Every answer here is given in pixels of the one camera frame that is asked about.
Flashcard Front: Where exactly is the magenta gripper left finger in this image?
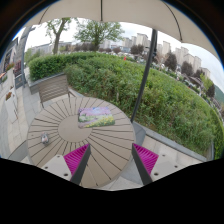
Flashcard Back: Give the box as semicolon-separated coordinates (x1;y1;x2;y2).
42;143;92;186

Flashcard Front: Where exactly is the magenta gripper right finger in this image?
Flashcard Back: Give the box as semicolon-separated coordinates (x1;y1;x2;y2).
131;142;184;186

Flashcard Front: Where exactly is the small grey computer mouse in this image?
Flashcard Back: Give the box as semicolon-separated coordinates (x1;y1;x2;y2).
41;132;49;145

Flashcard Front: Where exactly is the floral mouse pad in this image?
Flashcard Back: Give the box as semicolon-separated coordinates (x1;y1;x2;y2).
78;107;115;128

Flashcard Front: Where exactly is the round slatted patio table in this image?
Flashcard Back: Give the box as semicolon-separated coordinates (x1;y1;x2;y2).
27;97;135;188

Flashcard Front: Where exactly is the green hedge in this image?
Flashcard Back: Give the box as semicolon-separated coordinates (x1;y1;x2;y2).
28;52;224;158

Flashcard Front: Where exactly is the grey slatted patio chair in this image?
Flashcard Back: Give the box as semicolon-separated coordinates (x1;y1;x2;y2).
38;74;75;105

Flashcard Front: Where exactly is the black umbrella pole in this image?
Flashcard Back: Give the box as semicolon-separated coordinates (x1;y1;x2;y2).
130;29;158;123

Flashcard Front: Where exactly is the beige patio umbrella canopy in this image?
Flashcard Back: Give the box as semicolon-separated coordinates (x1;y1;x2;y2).
24;0;221;60

